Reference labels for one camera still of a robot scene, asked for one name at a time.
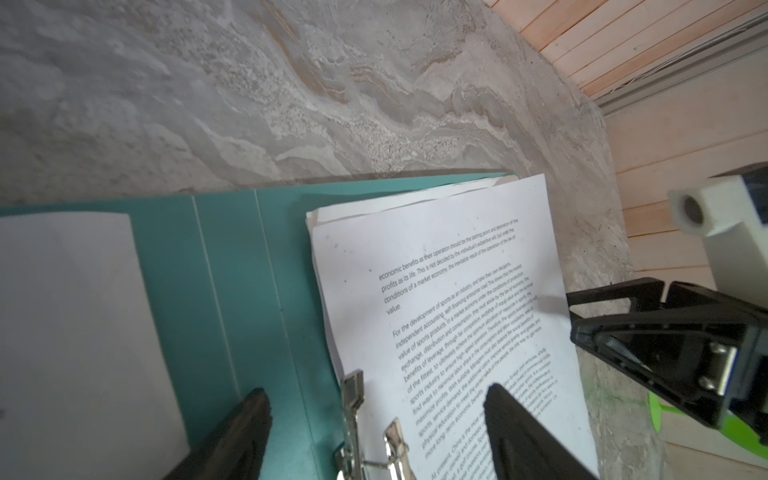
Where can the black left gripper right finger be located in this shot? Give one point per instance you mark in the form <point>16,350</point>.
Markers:
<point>521,447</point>

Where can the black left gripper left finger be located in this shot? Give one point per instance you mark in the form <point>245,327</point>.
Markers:
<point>235,449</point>

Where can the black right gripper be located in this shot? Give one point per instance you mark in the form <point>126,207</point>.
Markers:
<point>703,351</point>

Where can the metal folder clip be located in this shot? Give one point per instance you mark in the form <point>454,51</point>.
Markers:
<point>362,455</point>

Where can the paper with English text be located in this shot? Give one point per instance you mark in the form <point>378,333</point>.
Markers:
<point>85,391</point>

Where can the paper with XDOF heading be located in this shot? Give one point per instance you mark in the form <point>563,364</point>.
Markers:
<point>332,213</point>

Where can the teal file folder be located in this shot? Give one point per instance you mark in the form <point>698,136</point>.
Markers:
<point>231,288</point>

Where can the white paper sheet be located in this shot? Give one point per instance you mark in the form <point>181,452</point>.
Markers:
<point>437,301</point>

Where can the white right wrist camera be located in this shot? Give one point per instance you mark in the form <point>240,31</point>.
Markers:
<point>728,212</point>

